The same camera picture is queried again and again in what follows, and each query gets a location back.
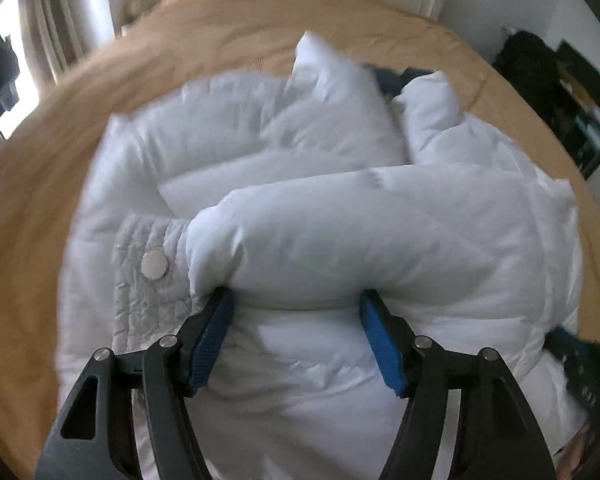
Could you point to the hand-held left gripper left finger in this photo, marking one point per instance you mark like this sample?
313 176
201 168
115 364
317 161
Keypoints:
211 340

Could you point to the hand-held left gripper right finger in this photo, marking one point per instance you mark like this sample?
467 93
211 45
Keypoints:
380 340

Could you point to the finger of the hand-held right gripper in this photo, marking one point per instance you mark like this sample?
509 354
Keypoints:
561 342

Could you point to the white puffer jacket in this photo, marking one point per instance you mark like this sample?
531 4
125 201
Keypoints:
330 230

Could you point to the black clothes pile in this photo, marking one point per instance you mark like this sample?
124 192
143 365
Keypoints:
522 67

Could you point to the dark hanging clothes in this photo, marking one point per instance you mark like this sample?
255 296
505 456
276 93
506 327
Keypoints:
0 67

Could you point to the black open box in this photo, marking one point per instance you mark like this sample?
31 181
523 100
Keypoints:
582 72

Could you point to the brown bed blanket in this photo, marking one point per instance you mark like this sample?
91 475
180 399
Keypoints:
190 35

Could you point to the pale window curtain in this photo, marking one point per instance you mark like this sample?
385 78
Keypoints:
60 20

